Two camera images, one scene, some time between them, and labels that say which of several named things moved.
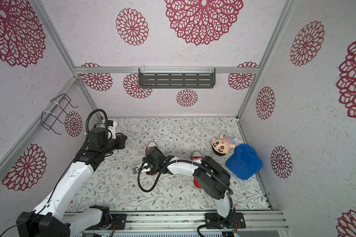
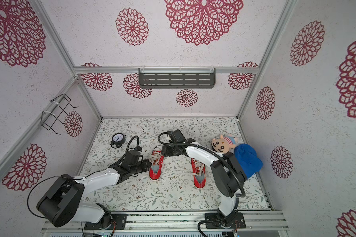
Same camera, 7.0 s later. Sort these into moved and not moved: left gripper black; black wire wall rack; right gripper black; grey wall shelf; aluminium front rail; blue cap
Moved: right gripper black; left gripper black
Not moved: blue cap; aluminium front rail; black wire wall rack; grey wall shelf
